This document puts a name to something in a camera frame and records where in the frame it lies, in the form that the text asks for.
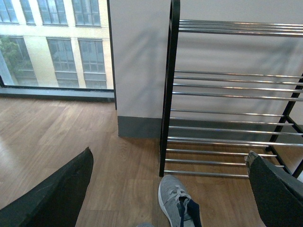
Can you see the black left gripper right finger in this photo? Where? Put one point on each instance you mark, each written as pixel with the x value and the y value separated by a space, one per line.
pixel 278 195

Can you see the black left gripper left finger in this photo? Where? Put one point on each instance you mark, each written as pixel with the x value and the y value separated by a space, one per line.
pixel 56 201

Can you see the grey knit sneaker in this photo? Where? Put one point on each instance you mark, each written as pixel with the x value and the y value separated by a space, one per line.
pixel 177 204

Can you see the black metal shoe rack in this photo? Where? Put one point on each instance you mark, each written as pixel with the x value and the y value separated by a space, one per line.
pixel 210 113

